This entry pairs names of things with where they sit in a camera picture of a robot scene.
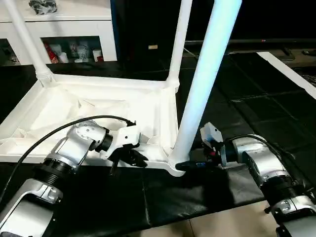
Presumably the white plastic table top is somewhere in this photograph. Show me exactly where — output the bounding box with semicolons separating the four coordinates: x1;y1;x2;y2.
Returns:
0;74;191;178

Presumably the white plastic table leg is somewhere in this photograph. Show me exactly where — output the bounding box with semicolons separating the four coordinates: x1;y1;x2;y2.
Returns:
165;0;194;93
169;0;244;172
2;0;55;86

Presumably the black mat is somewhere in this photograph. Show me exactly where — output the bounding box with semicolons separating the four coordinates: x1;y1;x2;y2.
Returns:
0;52;316;236

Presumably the white flat strip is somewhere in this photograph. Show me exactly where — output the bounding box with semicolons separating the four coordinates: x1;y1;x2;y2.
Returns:
257;51;316;100

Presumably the black flat monitor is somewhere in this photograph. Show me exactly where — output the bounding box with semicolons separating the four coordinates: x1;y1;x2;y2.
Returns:
183;39;316;49

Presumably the black cabinet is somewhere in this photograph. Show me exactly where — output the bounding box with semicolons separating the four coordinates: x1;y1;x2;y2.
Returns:
113;0;316;60

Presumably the white glass-door cabinet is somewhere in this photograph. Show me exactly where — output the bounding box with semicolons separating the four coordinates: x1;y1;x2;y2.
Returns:
0;0;119;64

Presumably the grey object on cabinet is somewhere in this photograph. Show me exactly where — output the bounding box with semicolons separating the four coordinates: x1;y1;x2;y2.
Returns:
28;0;59;15

